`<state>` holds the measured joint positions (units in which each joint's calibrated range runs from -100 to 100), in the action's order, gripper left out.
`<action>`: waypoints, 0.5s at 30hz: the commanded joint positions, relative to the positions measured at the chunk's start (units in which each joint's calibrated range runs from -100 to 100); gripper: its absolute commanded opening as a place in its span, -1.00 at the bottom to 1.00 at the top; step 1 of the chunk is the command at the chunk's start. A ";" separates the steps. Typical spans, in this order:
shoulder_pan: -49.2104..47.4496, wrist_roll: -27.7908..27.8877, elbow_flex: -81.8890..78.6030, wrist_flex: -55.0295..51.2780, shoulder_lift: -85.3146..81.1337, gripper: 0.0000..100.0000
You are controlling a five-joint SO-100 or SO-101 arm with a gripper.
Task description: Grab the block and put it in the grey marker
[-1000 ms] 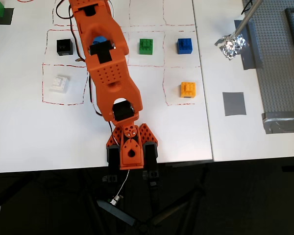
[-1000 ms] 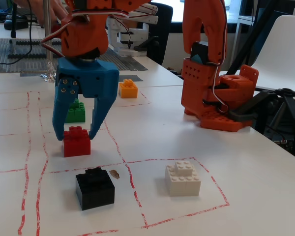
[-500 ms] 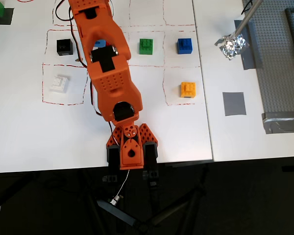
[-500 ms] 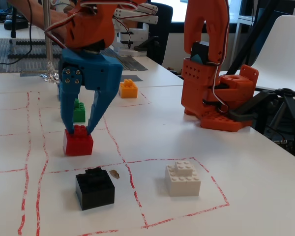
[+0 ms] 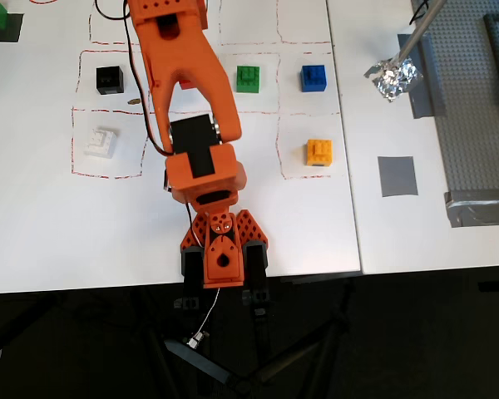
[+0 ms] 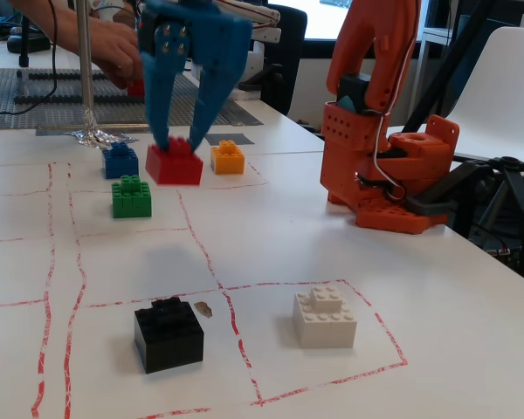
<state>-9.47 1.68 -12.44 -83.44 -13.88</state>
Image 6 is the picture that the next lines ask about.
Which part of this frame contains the silver metal pole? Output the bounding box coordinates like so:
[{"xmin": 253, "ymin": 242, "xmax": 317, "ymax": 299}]
[{"xmin": 75, "ymin": 0, "xmax": 93, "ymax": 115}]

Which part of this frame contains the white lego block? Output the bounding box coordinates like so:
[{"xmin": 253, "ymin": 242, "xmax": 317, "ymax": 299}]
[{"xmin": 292, "ymin": 282, "xmax": 359, "ymax": 350}]

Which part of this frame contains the white printed handle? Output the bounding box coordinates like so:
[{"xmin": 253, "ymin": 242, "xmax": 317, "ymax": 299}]
[{"xmin": 89, "ymin": 0, "xmax": 128, "ymax": 18}]

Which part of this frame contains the green lego block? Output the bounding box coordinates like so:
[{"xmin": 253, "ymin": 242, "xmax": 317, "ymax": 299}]
[{"xmin": 111, "ymin": 174, "xmax": 153, "ymax": 219}]

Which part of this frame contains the grey tape marker patch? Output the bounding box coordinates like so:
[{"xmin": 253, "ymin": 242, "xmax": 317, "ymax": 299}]
[{"xmin": 203, "ymin": 132, "xmax": 256, "ymax": 148}]

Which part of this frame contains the black table clamp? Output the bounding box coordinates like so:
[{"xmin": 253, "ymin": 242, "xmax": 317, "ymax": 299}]
[{"xmin": 403, "ymin": 157, "xmax": 521, "ymax": 217}]

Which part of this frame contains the thin black cable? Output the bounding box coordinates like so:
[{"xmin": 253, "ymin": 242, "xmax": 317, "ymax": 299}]
[{"xmin": 46, "ymin": 0, "xmax": 59, "ymax": 97}]

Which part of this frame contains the black office chair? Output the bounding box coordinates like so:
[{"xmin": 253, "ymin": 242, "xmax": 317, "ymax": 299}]
[{"xmin": 244, "ymin": 3, "xmax": 309, "ymax": 117}]

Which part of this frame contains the crumpled aluminium foil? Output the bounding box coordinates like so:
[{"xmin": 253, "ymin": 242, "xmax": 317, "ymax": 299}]
[{"xmin": 71, "ymin": 106, "xmax": 140, "ymax": 150}]

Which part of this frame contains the white servo cable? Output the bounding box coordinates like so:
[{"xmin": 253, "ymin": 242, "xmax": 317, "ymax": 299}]
[{"xmin": 373, "ymin": 0, "xmax": 422, "ymax": 206}]

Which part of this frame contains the person's bare forearm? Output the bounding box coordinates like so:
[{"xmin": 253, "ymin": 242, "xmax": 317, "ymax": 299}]
[{"xmin": 8, "ymin": 0, "xmax": 98, "ymax": 66}]

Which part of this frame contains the black lego block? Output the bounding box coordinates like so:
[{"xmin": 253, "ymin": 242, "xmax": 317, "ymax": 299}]
[{"xmin": 133, "ymin": 296, "xmax": 205, "ymax": 375}]

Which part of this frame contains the grey lego baseplate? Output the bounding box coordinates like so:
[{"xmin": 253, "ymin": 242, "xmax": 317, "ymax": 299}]
[{"xmin": 0, "ymin": 67, "xmax": 264, "ymax": 131}]

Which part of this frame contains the large red lego block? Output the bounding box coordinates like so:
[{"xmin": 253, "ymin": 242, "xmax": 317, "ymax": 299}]
[{"xmin": 144, "ymin": 136, "xmax": 204, "ymax": 188}]

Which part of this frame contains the orange lego block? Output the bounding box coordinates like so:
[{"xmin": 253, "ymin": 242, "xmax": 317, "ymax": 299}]
[{"xmin": 210, "ymin": 139, "xmax": 246, "ymax": 175}]

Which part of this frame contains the person's bare hand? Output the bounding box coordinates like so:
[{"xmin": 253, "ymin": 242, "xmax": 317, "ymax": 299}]
[{"xmin": 89, "ymin": 19, "xmax": 145, "ymax": 89}]

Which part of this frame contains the long dark tape strip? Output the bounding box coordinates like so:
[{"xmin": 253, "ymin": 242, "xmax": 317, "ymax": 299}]
[{"xmin": 35, "ymin": 123, "xmax": 155, "ymax": 137}]

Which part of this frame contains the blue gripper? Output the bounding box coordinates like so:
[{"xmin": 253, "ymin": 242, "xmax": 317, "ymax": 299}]
[{"xmin": 138, "ymin": 0, "xmax": 254, "ymax": 153}]

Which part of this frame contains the dark grey lego brick row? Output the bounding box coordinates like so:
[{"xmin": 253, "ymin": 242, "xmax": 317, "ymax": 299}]
[{"xmin": 14, "ymin": 93, "xmax": 148, "ymax": 106}]

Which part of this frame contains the white plastic chair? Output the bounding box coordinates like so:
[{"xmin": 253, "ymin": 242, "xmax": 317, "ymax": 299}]
[{"xmin": 452, "ymin": 25, "xmax": 524, "ymax": 163}]

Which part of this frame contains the blue lego block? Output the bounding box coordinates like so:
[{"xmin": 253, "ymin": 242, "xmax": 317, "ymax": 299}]
[{"xmin": 101, "ymin": 141, "xmax": 140, "ymax": 180}]

